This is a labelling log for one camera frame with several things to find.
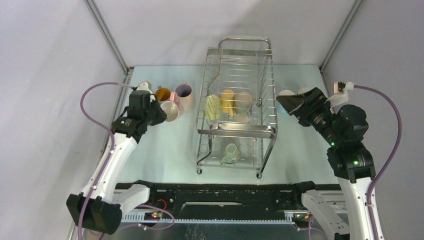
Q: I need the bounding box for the blue butterfly mug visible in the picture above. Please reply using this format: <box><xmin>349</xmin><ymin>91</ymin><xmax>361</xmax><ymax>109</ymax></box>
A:
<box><xmin>155</xmin><ymin>86</ymin><xmax>171</xmax><ymax>102</ymax></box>

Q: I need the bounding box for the black mug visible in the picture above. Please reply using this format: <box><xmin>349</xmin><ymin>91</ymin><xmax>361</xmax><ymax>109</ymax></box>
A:
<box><xmin>297</xmin><ymin>87</ymin><xmax>311</xmax><ymax>95</ymax></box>

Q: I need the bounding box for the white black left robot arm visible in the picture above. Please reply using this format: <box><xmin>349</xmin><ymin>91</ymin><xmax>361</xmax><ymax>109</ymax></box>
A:
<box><xmin>66</xmin><ymin>90</ymin><xmax>167</xmax><ymax>237</ymax></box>

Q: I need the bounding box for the iridescent pale pink mug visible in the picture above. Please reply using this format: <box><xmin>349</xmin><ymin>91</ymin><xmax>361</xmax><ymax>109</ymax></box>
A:
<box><xmin>175</xmin><ymin>82</ymin><xmax>195</xmax><ymax>111</ymax></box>

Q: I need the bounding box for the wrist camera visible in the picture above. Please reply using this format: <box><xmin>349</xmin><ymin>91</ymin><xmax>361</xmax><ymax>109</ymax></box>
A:
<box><xmin>327</xmin><ymin>81</ymin><xmax>355</xmax><ymax>107</ymax></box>
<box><xmin>136</xmin><ymin>81</ymin><xmax>157</xmax><ymax>102</ymax></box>

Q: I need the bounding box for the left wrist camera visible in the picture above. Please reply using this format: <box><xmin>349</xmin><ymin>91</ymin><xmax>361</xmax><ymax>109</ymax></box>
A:
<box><xmin>136</xmin><ymin>81</ymin><xmax>157</xmax><ymax>102</ymax></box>

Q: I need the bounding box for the orange yellow mug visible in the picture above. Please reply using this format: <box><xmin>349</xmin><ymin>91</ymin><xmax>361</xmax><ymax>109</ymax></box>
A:
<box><xmin>220</xmin><ymin>89</ymin><xmax>235</xmax><ymax>118</ymax></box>

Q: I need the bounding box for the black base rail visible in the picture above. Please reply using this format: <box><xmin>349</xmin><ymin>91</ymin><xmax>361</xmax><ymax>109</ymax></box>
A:
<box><xmin>126</xmin><ymin>182</ymin><xmax>342</xmax><ymax>223</ymax></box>

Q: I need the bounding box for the aluminium frame post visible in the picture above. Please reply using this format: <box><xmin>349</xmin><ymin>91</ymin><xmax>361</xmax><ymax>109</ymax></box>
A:
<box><xmin>83</xmin><ymin>0</ymin><xmax>129</xmax><ymax>75</ymax></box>
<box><xmin>319</xmin><ymin>0</ymin><xmax>365</xmax><ymax>73</ymax></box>

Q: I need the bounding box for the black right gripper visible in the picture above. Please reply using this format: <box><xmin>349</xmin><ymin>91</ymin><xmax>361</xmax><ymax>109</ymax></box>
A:
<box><xmin>276</xmin><ymin>85</ymin><xmax>341</xmax><ymax>145</ymax></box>

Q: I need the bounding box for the metal wire dish rack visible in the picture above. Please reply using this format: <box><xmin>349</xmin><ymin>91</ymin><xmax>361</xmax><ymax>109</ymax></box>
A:
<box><xmin>195</xmin><ymin>35</ymin><xmax>278</xmax><ymax>179</ymax></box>

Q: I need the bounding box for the light blue faceted mug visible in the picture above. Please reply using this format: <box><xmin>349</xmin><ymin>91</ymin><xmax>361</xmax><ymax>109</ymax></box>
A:
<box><xmin>276</xmin><ymin>89</ymin><xmax>296</xmax><ymax>116</ymax></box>

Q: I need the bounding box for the green mug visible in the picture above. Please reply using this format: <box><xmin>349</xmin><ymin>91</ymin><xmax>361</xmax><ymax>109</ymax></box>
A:
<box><xmin>220</xmin><ymin>143</ymin><xmax>241</xmax><ymax>165</ymax></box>

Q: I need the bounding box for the aluminium frame post right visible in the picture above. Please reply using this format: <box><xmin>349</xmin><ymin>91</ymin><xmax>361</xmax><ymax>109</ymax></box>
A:
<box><xmin>319</xmin><ymin>0</ymin><xmax>365</xmax><ymax>73</ymax></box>

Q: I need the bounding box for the pale yellow faceted mug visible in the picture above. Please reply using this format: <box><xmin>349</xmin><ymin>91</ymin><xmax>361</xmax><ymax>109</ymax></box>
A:
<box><xmin>204</xmin><ymin>94</ymin><xmax>221</xmax><ymax>121</ymax></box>

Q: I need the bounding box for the aluminium frame post left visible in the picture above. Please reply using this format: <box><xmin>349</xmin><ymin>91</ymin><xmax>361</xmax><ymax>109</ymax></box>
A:
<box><xmin>83</xmin><ymin>0</ymin><xmax>129</xmax><ymax>75</ymax></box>

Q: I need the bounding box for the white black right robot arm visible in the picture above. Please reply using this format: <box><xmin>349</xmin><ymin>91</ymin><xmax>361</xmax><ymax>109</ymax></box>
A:
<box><xmin>276</xmin><ymin>86</ymin><xmax>383</xmax><ymax>240</ymax></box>

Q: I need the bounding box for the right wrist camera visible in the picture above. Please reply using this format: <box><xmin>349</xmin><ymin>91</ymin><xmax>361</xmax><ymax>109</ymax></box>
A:
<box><xmin>327</xmin><ymin>81</ymin><xmax>355</xmax><ymax>107</ymax></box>

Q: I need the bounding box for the cream seahorse pattern mug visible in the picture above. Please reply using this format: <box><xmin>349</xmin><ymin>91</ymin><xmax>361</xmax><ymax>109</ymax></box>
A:
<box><xmin>233</xmin><ymin>91</ymin><xmax>253</xmax><ymax>123</ymax></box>

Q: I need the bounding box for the pink faceted mug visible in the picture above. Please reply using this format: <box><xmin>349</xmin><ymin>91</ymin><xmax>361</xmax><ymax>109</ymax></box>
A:
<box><xmin>160</xmin><ymin>91</ymin><xmax>184</xmax><ymax>122</ymax></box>

